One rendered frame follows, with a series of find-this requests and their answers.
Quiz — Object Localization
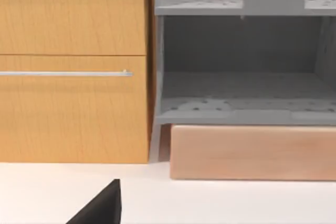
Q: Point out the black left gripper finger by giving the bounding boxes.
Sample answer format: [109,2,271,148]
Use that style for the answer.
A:
[65,178,123,224]

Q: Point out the pale wooden drawer front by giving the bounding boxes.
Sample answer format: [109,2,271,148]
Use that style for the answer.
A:
[170,124,336,182]

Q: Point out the wooden cupboard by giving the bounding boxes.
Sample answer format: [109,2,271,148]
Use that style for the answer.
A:
[0,0,336,165]

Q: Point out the plain wooden drawer front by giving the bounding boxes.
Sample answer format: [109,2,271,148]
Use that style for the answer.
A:
[0,0,147,56]

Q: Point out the wooden drawer front with handle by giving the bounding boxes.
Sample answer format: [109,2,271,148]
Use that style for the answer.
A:
[0,55,150,164]

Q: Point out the long metal handle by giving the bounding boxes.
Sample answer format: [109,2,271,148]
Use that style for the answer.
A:
[0,69,134,78]

